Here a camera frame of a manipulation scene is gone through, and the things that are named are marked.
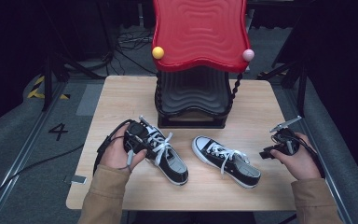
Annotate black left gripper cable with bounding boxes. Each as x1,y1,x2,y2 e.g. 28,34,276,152
92,119,134,175

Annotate grey tape piece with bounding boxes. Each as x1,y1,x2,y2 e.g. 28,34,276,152
64,175,88,185

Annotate red and black shoe rack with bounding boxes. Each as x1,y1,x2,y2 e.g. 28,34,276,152
151,0,252,130

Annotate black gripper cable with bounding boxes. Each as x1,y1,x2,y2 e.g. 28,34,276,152
92,119,134,175
288,134,326,180

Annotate black floor cable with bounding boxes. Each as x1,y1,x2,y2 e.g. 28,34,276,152
0,143,86,216

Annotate bundle of floor cables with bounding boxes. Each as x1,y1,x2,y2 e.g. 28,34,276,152
115,29,157,76

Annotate person's right hand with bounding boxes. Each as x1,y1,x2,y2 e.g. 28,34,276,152
269,133,324,182

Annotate black canvas sneaker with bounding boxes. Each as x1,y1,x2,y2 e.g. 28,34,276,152
191,135,262,189
138,119,189,187

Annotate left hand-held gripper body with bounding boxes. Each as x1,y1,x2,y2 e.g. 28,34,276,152
123,115,157,161

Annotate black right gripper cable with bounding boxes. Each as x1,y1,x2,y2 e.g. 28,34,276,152
288,134,326,180

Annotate black metal stand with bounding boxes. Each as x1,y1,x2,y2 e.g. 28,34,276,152
41,52,106,112
256,59,310,118

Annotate grey cable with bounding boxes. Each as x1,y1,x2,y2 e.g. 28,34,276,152
117,148,135,173

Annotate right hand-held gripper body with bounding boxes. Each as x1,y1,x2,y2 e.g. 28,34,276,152
269,115,303,157

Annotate person's left hand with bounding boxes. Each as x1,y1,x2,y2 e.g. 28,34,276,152
101,124,147,175

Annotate yellow and black floor tape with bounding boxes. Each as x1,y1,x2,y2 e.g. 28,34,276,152
27,75,71,101

